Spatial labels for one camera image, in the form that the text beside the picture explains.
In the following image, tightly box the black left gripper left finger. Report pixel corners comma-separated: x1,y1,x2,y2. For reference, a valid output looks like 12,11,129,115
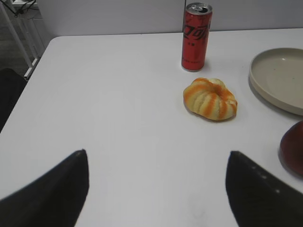
0,149,89,227

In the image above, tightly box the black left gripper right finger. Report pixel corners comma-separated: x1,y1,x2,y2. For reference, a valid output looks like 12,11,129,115
225,151,303,227

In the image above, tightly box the orange striped croissant bread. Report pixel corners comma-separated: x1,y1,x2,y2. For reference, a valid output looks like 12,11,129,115
183,78,238,121

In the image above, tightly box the beige ceramic plate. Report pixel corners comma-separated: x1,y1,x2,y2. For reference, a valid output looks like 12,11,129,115
249,48,303,116

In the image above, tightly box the red apple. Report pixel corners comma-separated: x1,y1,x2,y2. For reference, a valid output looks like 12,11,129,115
280,121,303,176

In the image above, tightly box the black chair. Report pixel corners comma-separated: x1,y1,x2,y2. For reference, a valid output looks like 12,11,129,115
0,68,27,131

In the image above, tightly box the red cola can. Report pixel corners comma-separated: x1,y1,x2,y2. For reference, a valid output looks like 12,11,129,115
181,2,213,71

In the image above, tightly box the white metal rack frame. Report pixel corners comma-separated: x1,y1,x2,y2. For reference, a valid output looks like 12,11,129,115
0,0,51,79

